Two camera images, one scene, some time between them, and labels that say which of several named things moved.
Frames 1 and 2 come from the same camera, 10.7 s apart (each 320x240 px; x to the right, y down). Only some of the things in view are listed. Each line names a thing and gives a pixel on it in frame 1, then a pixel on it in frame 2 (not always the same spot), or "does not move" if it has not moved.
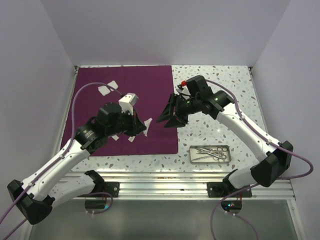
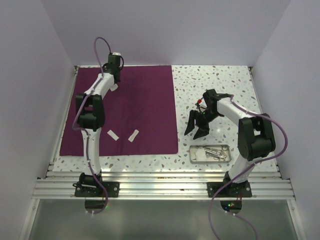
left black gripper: [136, 127] -> [118, 80]
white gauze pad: [113, 84] does not move
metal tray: [208, 154] does not move
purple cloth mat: [96, 85] does not move
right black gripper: [168, 112] -> [203, 130]
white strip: [131, 138] does not move
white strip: [115, 137] does not move
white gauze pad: [147, 123] -> [201, 156]
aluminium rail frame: [176, 185] does not move
